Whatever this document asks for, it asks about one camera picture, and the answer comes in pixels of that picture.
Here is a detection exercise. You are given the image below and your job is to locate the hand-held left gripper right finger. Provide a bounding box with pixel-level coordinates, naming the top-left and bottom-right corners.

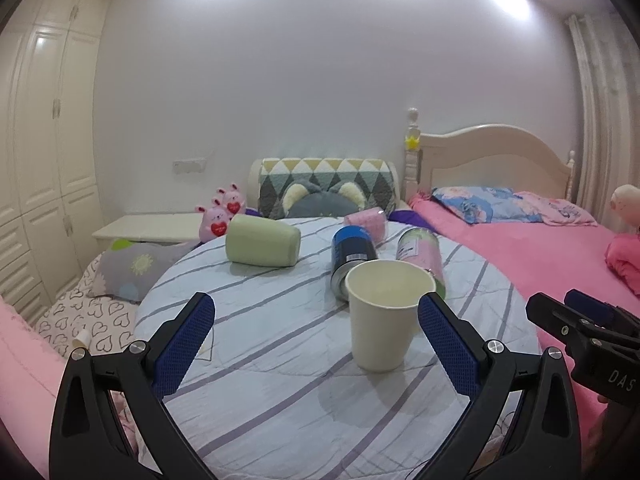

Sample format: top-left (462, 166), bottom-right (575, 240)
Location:
top-left (418, 293), bottom-right (596, 480)

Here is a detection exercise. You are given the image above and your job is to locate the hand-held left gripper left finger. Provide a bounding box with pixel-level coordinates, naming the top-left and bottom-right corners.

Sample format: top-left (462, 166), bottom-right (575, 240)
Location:
top-left (48, 291), bottom-right (216, 480)

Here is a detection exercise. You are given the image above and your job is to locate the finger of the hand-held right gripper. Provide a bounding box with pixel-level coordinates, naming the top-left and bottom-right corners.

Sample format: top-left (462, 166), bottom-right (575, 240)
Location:
top-left (564, 288), bottom-right (640, 333)
top-left (525, 292), bottom-right (603, 347)

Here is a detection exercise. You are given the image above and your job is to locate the green cup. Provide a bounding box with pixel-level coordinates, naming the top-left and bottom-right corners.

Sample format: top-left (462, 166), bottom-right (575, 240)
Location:
top-left (225, 214), bottom-right (302, 267)

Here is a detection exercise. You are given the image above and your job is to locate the white paper cup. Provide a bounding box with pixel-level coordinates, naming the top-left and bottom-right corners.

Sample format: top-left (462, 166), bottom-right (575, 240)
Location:
top-left (345, 260), bottom-right (436, 372)

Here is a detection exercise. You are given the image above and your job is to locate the pink cup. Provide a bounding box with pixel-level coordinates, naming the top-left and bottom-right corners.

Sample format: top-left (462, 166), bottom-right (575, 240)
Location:
top-left (344, 208), bottom-right (390, 242)

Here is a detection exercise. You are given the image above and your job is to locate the pink bed sheet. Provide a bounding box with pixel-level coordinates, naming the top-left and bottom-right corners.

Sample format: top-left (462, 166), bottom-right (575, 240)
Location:
top-left (407, 195), bottom-right (640, 461)

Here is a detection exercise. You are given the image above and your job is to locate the grey flower print pillow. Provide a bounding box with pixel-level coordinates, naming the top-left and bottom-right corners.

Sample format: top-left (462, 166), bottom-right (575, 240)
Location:
top-left (92, 239), bottom-right (202, 304)

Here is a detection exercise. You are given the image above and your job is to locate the pink and green can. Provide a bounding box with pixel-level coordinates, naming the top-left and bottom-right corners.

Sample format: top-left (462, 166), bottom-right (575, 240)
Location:
top-left (396, 227), bottom-right (448, 298)

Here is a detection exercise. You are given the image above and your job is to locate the heart print bed sheet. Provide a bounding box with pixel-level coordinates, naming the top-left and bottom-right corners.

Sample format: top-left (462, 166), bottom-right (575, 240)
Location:
top-left (35, 252), bottom-right (147, 361)

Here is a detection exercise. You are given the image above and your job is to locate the pink floral pillow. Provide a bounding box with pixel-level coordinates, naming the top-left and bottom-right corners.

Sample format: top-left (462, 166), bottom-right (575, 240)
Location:
top-left (515, 191), bottom-right (599, 227)

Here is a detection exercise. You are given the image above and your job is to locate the cream plush toy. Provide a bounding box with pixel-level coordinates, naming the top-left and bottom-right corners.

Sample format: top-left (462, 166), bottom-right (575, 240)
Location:
top-left (611, 184), bottom-right (640, 234)

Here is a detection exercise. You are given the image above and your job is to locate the white nightstand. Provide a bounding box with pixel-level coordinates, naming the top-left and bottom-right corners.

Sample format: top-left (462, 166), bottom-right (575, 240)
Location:
top-left (92, 212), bottom-right (206, 247)

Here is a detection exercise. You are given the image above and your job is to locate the pink bunny plush toy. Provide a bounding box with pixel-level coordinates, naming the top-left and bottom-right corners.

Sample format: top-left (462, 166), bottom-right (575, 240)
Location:
top-left (223, 185), bottom-right (247, 221)
top-left (196, 204), bottom-right (235, 242)

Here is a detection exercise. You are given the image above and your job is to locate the purple cloth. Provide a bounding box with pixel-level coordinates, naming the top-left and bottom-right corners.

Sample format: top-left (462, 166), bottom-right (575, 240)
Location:
top-left (389, 209), bottom-right (437, 235)

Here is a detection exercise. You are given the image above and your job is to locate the blue can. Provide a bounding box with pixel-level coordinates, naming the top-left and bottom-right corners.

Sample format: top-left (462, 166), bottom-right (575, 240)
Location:
top-left (331, 226), bottom-right (379, 302)

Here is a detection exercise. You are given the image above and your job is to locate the blue floral pillow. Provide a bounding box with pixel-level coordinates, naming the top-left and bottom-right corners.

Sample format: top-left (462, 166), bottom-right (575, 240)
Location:
top-left (431, 186), bottom-right (544, 225)

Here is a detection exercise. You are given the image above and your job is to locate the pink fleece blanket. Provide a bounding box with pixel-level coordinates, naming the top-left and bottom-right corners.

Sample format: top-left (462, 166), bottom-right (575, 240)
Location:
top-left (0, 294), bottom-right (137, 466)

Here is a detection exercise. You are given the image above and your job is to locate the cream bed headboard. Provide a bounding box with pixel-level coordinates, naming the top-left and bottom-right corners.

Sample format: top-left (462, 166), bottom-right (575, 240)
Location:
top-left (403, 107), bottom-right (579, 207)

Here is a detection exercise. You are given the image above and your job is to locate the triangle pattern quilted cover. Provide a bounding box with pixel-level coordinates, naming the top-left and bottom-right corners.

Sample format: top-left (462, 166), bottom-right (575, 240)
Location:
top-left (249, 157), bottom-right (401, 219)

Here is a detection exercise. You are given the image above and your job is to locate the white curtain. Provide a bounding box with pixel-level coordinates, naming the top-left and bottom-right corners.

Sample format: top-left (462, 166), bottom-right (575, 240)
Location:
top-left (565, 10), bottom-right (640, 226)

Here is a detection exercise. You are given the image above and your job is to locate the grey cat cushion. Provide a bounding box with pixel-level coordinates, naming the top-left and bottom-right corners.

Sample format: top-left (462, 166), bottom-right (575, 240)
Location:
top-left (282, 180), bottom-right (365, 220)

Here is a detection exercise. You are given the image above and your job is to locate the cream wardrobe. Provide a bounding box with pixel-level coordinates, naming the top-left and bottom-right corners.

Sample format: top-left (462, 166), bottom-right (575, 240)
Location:
top-left (0, 0), bottom-right (112, 326)

